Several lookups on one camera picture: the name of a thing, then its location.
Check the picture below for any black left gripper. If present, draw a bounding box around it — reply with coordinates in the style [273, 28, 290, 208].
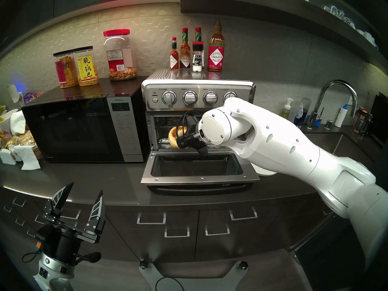
[36, 182, 106, 265]

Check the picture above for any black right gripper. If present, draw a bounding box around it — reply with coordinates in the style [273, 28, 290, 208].
[176, 112, 210, 160]

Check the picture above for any toasted bagel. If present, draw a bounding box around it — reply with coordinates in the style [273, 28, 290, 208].
[168, 126, 188, 148]

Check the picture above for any glass oven door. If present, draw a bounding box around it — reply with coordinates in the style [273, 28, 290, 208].
[140, 150, 261, 196]

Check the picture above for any white round plate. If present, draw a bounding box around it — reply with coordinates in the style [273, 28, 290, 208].
[253, 162, 278, 176]

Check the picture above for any silver toaster oven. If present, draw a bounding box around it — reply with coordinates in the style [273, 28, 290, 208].
[141, 69, 256, 153]

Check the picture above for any black microwave oven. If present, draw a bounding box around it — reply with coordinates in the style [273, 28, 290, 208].
[21, 78, 150, 163]

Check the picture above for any large white paper sheet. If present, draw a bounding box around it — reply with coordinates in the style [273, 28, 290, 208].
[14, 144, 41, 170]

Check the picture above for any small Tabasco bottle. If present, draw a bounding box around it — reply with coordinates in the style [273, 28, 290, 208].
[170, 37, 179, 70]

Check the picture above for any medium orange Tabasco bottle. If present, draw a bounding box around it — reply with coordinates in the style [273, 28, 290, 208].
[179, 28, 191, 70]

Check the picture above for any black salt grinder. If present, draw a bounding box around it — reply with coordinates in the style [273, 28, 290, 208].
[192, 41, 204, 72]

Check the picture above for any bagged bread loaf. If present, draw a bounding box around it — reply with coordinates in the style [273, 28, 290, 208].
[6, 130, 43, 160]

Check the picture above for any small white paper sheet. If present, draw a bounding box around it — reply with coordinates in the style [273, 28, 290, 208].
[0, 148, 16, 166]

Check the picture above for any large Tabasco bottle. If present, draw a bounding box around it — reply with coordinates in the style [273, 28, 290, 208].
[208, 20, 225, 72]

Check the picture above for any red lid plastic jar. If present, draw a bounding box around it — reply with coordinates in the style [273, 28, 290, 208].
[103, 29, 137, 81]

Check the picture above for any dark base cabinet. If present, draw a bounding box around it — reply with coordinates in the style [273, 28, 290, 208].
[0, 187, 349, 263]

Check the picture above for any white tissue paper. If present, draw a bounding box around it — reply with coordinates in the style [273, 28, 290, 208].
[10, 110, 28, 135]

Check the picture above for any yellow hand soap dispenser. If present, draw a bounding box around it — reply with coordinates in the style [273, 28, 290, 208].
[279, 98, 293, 120]

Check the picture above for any green label Tabasco bottle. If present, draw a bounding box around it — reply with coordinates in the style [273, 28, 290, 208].
[194, 27, 205, 70]

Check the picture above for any white bowl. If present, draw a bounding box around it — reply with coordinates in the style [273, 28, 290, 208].
[0, 109, 18, 133]

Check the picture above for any blue dish soap bottle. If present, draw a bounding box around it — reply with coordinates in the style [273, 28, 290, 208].
[293, 97, 312, 128]

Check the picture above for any yellow label snack jar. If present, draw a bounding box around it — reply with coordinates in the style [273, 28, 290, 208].
[72, 46, 99, 87]

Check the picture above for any red label snack jar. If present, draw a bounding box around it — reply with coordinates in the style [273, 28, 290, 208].
[53, 50, 79, 89]

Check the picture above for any white bottle blue cap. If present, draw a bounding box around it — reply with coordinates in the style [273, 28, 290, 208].
[334, 104, 348, 128]

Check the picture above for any chrome gooseneck faucet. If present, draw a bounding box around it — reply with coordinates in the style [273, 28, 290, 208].
[306, 80, 358, 130]

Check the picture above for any dark upper cabinet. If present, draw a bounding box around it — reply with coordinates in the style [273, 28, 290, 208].
[0, 0, 186, 56]

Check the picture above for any copper glass french press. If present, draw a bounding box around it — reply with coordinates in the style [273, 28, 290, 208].
[352, 107, 373, 135]

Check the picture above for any black coffee machine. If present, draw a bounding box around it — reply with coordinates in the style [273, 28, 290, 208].
[370, 92, 388, 145]

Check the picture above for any orange tagged right gripper cable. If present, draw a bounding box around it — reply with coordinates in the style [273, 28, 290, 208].
[175, 111, 202, 142]

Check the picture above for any orange tagged gripper cable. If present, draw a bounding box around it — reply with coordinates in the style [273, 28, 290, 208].
[21, 240, 43, 263]
[175, 111, 202, 142]

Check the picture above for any wire oven rack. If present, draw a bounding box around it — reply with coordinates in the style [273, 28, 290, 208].
[155, 116, 182, 142]

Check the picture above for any orange tagged left gripper cable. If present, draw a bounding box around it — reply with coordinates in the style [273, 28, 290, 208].
[21, 240, 43, 263]

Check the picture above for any grey robot base frame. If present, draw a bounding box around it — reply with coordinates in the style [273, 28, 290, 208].
[139, 259, 249, 291]

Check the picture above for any black base cable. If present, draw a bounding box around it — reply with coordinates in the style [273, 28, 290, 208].
[155, 277, 184, 291]

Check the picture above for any white wall dispenser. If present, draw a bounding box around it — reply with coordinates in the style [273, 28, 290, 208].
[7, 84, 20, 103]

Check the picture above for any dark wall shelf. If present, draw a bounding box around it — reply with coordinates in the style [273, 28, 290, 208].
[180, 0, 388, 74]

